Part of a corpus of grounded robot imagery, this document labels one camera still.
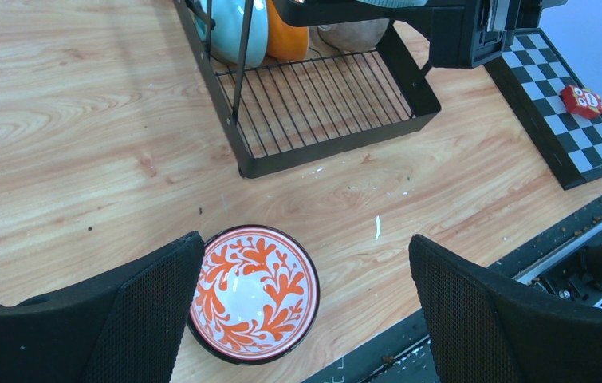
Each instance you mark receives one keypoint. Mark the black white checkerboard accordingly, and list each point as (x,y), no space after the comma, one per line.
(530,76)

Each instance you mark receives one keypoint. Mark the red rimmed bowl under celadon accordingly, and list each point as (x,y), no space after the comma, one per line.
(257,296)

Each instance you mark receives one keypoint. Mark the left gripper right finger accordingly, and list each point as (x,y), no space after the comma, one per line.
(485,327)

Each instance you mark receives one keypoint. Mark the red owl toy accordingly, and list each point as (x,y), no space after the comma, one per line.
(581,101)

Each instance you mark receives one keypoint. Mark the celadon bowl black rim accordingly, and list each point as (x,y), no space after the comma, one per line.
(395,4)

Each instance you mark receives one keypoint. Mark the celadon bowl brown rim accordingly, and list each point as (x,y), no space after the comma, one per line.
(226,35)

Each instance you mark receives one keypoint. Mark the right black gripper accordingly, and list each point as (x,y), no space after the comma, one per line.
(463,34)

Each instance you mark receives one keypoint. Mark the beige bowl black rim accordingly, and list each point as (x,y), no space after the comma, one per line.
(354,36)

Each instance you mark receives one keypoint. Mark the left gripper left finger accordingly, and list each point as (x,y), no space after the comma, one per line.
(124,325)

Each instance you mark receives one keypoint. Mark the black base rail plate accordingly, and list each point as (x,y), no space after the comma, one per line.
(564,261)

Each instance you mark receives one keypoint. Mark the white bowl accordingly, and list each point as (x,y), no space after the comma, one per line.
(285,42)

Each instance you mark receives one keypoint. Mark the black wire dish rack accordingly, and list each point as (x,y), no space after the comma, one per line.
(280,115)

